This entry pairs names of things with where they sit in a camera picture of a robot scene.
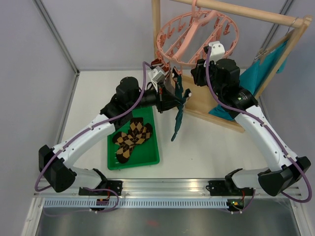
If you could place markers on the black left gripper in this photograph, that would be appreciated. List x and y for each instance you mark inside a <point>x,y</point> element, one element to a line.
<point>166,100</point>

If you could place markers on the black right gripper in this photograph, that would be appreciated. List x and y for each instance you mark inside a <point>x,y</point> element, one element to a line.
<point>199,71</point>

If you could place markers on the dark teal christmas sock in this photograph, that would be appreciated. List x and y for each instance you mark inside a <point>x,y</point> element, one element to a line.
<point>177,79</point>

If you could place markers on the pink round clip hanger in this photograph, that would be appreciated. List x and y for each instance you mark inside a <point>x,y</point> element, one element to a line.
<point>177,35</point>

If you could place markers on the grey sock red striped cuff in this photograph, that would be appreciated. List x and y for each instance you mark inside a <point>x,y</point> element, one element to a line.
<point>157,63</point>

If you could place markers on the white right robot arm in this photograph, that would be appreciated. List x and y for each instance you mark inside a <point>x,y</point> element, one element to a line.
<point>284,167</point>

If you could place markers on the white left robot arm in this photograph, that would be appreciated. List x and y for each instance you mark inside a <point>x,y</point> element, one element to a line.
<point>116,119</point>

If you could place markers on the brown argyle sock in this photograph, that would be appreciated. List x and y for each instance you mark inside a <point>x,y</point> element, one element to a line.
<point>126,143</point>
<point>137,134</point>

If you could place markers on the teal cloth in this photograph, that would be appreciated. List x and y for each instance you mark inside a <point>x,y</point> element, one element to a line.
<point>254,76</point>

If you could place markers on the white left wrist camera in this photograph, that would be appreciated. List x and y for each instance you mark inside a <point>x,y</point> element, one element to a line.
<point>156,76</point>

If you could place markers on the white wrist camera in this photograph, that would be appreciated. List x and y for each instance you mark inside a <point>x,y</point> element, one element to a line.
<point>156,76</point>
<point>217,50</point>

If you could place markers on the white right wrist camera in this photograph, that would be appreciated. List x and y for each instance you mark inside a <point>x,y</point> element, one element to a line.
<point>217,50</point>

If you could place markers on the aluminium mounting rail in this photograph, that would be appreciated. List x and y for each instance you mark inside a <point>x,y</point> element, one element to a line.
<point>162,188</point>

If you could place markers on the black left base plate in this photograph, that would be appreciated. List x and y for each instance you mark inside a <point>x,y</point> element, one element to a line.
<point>114,185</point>

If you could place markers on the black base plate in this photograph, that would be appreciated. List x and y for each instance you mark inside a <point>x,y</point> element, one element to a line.
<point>218,188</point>
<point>114,185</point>

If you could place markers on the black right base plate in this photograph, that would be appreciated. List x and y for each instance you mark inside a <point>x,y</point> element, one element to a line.
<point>218,188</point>

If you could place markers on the white slotted cable duct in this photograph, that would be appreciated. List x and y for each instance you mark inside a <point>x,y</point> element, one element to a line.
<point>136,203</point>

